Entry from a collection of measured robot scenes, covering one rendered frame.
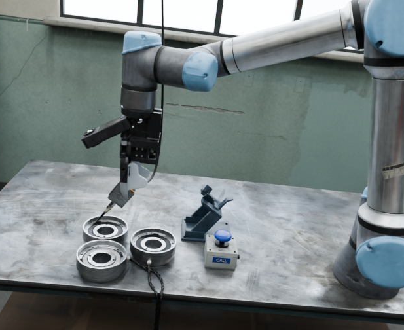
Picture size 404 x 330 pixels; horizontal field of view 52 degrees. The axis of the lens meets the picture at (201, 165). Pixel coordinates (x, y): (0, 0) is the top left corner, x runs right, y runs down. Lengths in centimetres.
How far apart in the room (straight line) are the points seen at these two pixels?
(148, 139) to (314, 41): 39
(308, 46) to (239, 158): 180
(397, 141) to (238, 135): 187
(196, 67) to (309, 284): 54
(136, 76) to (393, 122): 48
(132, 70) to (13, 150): 203
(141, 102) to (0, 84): 191
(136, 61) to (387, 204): 54
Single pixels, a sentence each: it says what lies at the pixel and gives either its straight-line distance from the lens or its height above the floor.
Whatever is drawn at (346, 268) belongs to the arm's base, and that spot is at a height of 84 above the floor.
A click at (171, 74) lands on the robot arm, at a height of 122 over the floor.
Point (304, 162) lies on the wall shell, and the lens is 271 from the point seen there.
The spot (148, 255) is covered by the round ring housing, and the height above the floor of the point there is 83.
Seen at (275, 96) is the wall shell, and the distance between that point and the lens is 254.
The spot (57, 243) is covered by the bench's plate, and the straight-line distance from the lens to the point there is 104.
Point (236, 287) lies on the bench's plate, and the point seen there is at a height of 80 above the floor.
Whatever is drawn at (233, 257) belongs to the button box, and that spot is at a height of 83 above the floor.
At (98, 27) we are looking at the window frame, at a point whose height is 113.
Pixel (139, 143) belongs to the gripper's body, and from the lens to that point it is 90.
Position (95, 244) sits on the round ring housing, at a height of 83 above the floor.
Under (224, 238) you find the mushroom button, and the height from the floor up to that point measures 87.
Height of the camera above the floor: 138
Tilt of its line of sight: 22 degrees down
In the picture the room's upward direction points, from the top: 7 degrees clockwise
